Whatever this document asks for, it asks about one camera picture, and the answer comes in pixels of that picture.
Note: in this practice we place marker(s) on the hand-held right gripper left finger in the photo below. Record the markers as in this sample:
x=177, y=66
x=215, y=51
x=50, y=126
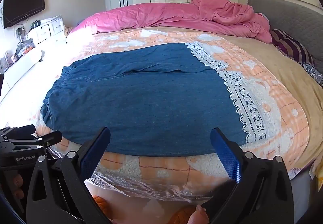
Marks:
x=97, y=153

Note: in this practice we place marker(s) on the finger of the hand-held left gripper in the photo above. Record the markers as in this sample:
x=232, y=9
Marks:
x=25, y=130
x=50, y=138

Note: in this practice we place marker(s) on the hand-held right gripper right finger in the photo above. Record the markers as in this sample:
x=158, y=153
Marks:
x=227, y=153

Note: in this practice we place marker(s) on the blue denim pants lace trim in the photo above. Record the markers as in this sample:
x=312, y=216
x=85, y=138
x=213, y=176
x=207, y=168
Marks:
x=138, y=102

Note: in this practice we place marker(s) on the person's left hand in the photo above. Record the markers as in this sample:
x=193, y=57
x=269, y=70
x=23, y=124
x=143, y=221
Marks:
x=18, y=183

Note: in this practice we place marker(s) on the clear plastic sheet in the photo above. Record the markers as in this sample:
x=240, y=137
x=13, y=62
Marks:
x=131, y=186

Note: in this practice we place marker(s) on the orange slipper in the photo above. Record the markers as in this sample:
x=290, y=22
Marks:
x=101, y=205
x=180, y=215

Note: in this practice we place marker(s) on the person's foot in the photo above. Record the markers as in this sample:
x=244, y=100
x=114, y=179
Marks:
x=198, y=216

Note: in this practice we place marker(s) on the white bed base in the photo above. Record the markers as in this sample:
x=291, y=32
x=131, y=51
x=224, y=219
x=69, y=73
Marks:
x=300, y=193

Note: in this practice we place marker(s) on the black electronic box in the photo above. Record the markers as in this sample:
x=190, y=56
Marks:
x=26, y=46

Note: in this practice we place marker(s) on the orange plaid bear blanket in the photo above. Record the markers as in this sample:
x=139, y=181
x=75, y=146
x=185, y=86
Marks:
x=265, y=72

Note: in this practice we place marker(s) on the white drawer cabinet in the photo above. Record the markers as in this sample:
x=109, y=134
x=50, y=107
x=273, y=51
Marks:
x=48, y=29

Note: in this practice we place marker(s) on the dark floral pillow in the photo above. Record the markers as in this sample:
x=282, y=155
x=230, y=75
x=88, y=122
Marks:
x=313, y=71

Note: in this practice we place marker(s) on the purple striped pillow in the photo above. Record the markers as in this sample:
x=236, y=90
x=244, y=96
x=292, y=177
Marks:
x=292, y=47

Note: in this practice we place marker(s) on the pink duvet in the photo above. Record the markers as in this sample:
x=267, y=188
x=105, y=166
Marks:
x=151, y=17

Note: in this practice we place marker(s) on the grey quilted headboard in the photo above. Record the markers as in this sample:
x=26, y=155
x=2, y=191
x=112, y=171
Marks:
x=290, y=19

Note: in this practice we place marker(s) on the wall socket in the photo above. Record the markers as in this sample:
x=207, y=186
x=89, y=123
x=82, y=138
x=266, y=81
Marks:
x=20, y=32

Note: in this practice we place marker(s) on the black wall television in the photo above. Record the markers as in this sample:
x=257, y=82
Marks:
x=22, y=6

